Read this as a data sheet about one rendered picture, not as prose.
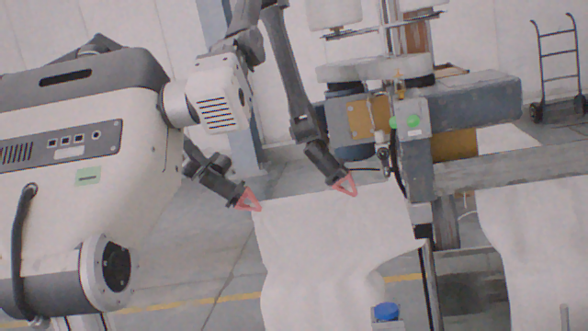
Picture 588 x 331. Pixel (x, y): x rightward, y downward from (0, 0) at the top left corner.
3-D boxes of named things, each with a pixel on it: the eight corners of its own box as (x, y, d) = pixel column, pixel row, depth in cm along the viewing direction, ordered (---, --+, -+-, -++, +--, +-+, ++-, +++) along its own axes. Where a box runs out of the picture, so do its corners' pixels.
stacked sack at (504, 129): (450, 155, 452) (447, 140, 448) (445, 144, 492) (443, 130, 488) (530, 144, 436) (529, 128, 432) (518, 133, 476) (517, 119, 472)
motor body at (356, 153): (334, 166, 170) (322, 94, 164) (336, 155, 185) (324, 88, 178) (379, 159, 167) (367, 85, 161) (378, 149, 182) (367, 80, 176)
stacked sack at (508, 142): (459, 168, 411) (457, 151, 407) (452, 155, 451) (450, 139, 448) (548, 156, 397) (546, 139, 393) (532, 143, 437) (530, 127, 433)
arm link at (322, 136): (287, 128, 142) (315, 119, 139) (296, 117, 153) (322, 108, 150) (301, 165, 145) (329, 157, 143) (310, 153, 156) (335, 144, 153)
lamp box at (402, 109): (399, 142, 119) (393, 105, 116) (398, 138, 123) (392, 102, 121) (432, 137, 117) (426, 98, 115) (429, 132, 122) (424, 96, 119)
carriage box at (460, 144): (398, 185, 157) (382, 85, 149) (390, 157, 189) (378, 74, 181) (480, 172, 152) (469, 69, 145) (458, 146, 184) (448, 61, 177)
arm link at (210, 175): (193, 184, 150) (199, 171, 147) (203, 171, 156) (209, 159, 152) (213, 196, 150) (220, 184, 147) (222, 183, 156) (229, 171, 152)
